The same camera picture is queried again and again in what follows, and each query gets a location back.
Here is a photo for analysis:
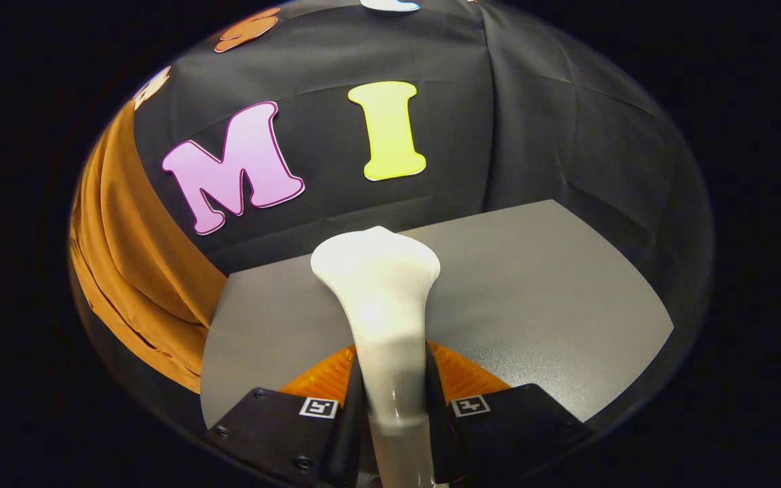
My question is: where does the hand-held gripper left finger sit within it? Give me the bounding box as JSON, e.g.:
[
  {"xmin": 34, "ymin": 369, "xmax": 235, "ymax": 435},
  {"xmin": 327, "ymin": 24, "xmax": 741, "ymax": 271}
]
[{"xmin": 204, "ymin": 344, "xmax": 364, "ymax": 488}]

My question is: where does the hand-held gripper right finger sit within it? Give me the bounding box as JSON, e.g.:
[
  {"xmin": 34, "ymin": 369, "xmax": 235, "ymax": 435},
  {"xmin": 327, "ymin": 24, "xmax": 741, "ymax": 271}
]
[{"xmin": 424, "ymin": 341, "xmax": 595, "ymax": 483}]

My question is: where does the black backdrop cloth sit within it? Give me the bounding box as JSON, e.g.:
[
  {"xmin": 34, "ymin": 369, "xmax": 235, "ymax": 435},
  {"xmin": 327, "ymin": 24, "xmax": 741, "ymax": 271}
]
[{"xmin": 72, "ymin": 0, "xmax": 713, "ymax": 434}]

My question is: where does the white garment steamer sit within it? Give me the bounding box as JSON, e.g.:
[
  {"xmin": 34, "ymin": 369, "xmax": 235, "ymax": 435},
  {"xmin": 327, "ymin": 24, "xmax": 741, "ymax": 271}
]
[{"xmin": 311, "ymin": 226, "xmax": 442, "ymax": 488}]

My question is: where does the orange-brown button shirt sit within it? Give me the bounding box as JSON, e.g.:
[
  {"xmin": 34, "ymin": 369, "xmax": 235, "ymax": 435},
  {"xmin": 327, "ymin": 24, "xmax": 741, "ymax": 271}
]
[{"xmin": 68, "ymin": 102, "xmax": 228, "ymax": 395}]

